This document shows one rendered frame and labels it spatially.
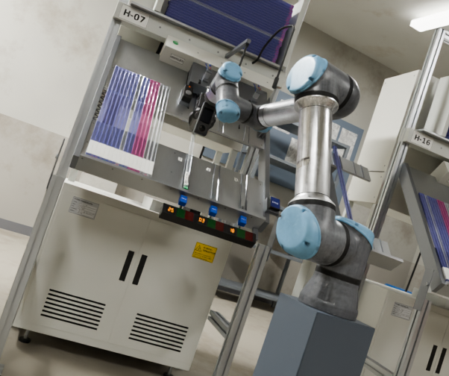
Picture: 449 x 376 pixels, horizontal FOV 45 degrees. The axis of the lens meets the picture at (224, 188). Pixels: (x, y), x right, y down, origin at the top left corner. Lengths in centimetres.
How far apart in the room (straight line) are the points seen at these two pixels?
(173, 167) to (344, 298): 82
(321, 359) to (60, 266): 113
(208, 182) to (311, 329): 79
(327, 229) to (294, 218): 8
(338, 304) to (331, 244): 16
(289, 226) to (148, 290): 101
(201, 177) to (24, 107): 315
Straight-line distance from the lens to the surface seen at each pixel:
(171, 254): 218
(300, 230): 127
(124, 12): 238
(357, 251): 138
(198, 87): 221
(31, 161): 490
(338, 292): 138
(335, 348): 138
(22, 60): 495
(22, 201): 492
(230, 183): 197
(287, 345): 139
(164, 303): 221
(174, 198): 186
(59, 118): 493
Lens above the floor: 69
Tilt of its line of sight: 3 degrees up
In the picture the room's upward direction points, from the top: 19 degrees clockwise
